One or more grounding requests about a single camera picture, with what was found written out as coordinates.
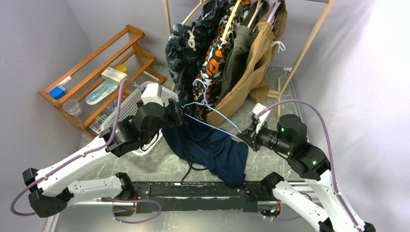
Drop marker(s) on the orange camo shorts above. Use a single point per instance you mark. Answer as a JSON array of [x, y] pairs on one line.
[[211, 71]]

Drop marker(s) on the wooden clothes rack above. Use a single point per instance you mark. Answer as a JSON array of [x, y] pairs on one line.
[[272, 94]]

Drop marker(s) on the marker pen set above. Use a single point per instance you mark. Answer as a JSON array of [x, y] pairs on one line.
[[97, 122]]

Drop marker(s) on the navy blue shorts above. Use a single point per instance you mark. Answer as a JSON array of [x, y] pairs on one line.
[[200, 144]]

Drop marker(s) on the cream yellow hanger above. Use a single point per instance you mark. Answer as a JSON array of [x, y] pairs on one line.
[[229, 22]]

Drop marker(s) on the white plastic laundry basket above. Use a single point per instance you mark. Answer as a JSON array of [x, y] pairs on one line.
[[129, 108]]

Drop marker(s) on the dark patterned shorts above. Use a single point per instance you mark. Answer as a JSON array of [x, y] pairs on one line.
[[187, 46]]

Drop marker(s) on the blue box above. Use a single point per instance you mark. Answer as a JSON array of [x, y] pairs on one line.
[[58, 92]]

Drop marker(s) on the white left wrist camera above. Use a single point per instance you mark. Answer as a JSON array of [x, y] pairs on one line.
[[152, 93]]

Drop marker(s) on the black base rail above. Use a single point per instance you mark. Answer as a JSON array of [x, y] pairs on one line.
[[193, 196]]

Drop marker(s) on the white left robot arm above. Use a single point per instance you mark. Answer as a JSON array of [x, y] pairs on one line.
[[56, 187]]

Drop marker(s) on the light blue wire hanger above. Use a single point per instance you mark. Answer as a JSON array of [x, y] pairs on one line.
[[205, 103]]

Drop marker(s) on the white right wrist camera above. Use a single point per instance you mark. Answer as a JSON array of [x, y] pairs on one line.
[[261, 113]]

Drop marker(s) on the tan khaki shorts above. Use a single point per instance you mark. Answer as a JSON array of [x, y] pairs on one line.
[[254, 82]]

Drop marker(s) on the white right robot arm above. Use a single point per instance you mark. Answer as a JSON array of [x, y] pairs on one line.
[[312, 165]]

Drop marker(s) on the olive green shorts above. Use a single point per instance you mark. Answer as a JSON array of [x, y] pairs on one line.
[[236, 60]]

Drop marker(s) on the wooden hanger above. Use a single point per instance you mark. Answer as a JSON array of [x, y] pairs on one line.
[[258, 7]]

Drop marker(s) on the clear plastic cup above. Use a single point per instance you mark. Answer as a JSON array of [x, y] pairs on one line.
[[72, 107]]

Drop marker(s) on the blue blister pack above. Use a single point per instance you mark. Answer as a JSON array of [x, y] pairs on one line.
[[101, 92]]

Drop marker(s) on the white medicine box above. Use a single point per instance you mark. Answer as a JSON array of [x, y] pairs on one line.
[[113, 77]]

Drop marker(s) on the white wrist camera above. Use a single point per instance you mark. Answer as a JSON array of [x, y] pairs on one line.
[[261, 113], [152, 93]]

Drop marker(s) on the orange wooden shelf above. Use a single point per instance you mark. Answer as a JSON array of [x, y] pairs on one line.
[[84, 77]]

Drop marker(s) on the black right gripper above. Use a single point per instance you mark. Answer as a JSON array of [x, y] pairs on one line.
[[249, 135]]

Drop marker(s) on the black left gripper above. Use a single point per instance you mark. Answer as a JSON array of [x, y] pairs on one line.
[[174, 118]]

